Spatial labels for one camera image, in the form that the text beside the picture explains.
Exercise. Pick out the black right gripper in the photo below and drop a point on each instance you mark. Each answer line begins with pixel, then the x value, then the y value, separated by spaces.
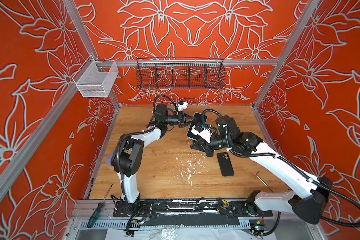
pixel 201 145

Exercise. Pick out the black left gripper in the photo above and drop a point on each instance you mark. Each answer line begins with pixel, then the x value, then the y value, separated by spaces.
pixel 182 117

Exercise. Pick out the black phone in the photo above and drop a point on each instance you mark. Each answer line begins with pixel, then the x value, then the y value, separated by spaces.
pixel 191 136

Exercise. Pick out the black phone case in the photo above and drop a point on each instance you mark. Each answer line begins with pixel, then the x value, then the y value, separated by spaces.
pixel 225 165

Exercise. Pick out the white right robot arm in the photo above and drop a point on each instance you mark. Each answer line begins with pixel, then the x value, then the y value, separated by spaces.
pixel 308 194

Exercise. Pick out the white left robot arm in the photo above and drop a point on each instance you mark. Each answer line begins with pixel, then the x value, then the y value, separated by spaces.
pixel 127 156

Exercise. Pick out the lavender grey phone case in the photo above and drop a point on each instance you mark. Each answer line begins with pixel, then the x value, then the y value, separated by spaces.
pixel 108 160

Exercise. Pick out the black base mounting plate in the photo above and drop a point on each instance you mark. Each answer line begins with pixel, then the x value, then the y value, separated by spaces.
pixel 229 207

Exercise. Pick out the green circuit board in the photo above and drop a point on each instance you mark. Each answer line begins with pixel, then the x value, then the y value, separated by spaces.
pixel 257 230

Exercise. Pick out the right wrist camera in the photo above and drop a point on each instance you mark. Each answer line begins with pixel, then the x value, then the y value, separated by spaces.
pixel 199 130

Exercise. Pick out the black wire basket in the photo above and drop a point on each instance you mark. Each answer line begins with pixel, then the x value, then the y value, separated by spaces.
pixel 180 76

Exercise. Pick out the aluminium horizontal back rail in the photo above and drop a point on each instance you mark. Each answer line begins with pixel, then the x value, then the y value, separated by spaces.
pixel 226 62

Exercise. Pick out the white wire basket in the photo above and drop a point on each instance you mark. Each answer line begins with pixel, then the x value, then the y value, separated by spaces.
pixel 95 81

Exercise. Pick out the white slotted cable duct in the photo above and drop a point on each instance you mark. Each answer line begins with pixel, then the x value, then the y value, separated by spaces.
pixel 243 224

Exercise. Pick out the green handled screwdriver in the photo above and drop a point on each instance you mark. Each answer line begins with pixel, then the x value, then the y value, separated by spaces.
pixel 95 215

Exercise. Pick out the aluminium frame post right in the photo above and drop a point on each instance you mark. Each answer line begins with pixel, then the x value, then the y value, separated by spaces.
pixel 297 31

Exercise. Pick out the aluminium frame post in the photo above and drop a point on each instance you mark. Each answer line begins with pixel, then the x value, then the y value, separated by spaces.
pixel 297 31
pixel 86 40

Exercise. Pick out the aluminium frame post left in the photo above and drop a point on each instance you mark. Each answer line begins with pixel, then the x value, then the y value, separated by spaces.
pixel 86 40

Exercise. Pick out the aluminium left side rail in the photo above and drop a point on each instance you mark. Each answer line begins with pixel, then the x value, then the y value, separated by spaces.
pixel 21 159

